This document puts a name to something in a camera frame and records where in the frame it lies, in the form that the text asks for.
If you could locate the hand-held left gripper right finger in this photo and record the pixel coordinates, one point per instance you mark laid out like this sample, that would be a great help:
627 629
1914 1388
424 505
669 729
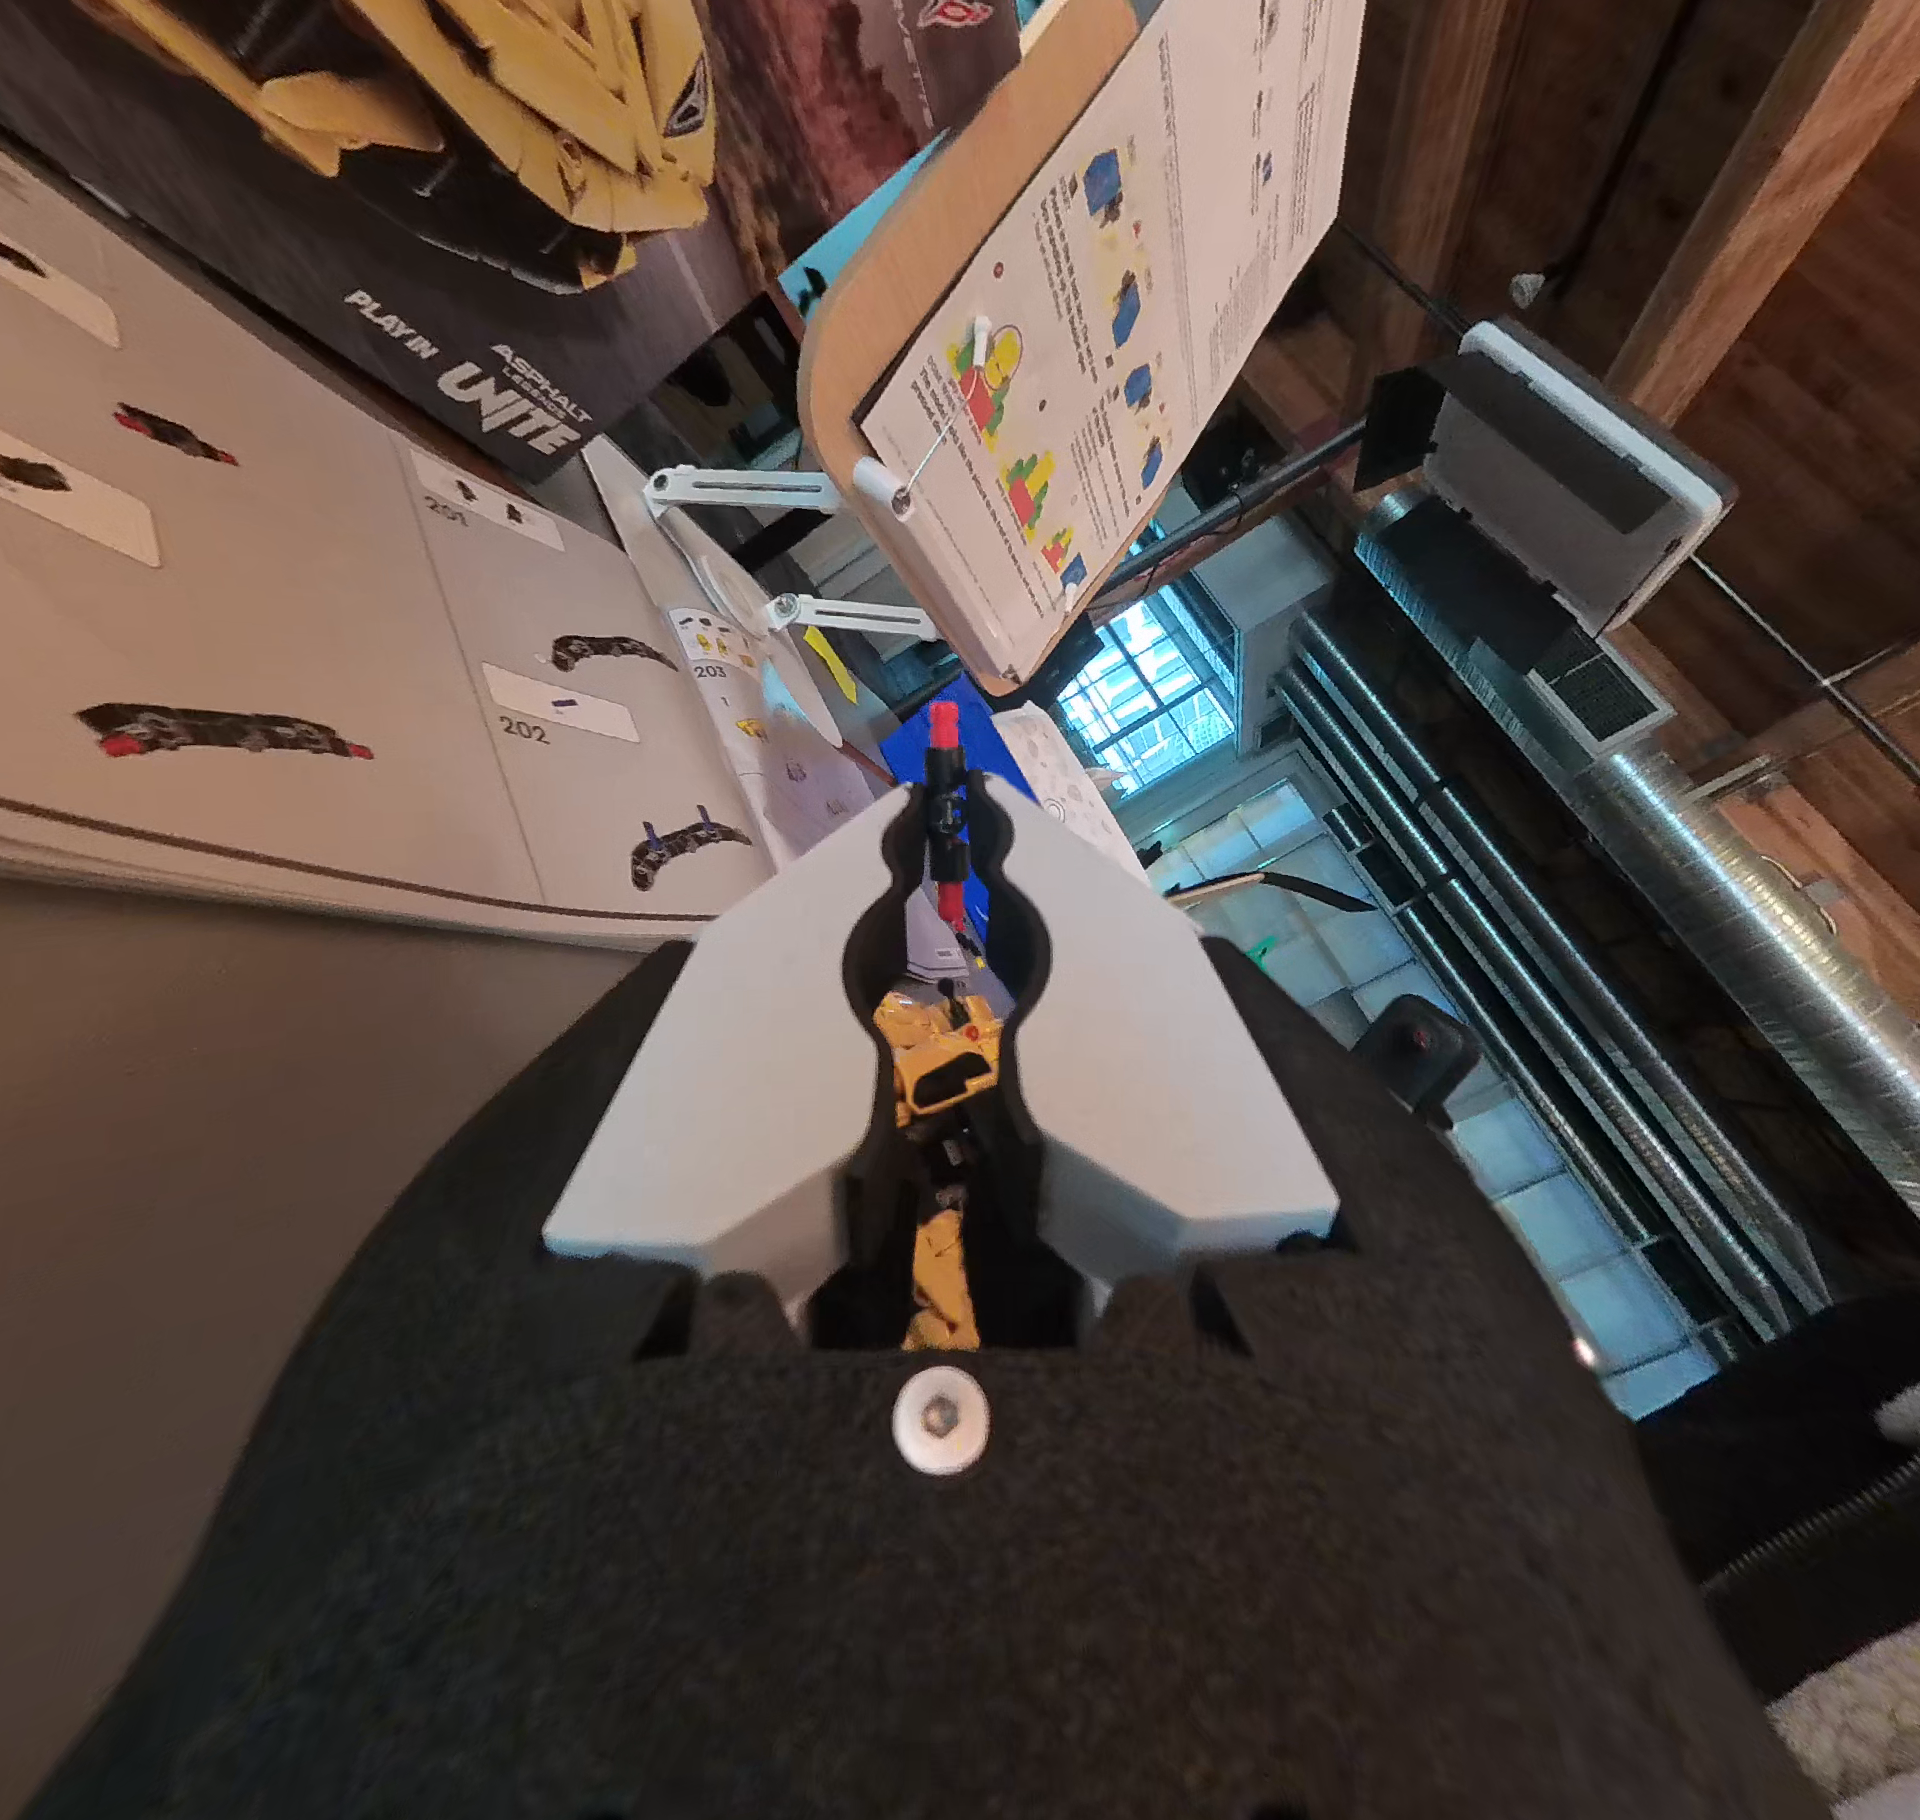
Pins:
1186 1084

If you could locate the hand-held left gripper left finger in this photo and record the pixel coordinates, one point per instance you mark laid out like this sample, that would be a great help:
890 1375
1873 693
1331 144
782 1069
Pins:
706 1100

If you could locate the yellow brick car model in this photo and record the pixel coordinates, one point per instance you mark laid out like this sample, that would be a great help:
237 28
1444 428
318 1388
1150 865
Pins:
939 1054

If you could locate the grey desk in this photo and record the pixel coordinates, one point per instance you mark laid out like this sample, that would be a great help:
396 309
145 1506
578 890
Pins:
226 1100

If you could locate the silver ceiling pipes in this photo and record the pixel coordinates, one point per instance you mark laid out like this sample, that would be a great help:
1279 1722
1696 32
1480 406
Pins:
1500 950

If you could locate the white patterned paper bag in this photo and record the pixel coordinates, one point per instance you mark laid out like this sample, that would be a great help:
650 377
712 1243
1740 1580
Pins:
1074 799

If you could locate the grid window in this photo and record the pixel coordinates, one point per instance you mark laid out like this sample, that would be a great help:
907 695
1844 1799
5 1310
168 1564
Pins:
1147 689

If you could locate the blue plastic bin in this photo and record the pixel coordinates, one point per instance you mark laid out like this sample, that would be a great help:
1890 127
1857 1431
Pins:
908 740

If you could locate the yellow tape piece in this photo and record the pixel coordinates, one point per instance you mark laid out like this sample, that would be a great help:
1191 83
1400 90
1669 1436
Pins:
828 666

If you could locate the black fleece-lined jacket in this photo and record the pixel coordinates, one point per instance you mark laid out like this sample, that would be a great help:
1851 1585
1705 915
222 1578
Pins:
1802 1475

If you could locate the black metal pole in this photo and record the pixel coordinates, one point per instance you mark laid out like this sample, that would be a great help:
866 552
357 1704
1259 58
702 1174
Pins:
1247 499

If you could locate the white ceiling appliance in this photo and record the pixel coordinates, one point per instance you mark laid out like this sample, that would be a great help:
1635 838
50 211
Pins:
1575 471

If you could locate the open instruction booklet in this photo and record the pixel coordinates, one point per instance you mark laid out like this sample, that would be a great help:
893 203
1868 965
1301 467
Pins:
300 575

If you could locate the car set box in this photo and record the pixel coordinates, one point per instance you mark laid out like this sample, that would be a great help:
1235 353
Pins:
452 276

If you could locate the printed instruction sheet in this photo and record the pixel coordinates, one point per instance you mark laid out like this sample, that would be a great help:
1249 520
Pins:
1199 199

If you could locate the silver spiral duct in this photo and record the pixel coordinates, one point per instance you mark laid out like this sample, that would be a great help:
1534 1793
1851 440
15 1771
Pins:
1727 875

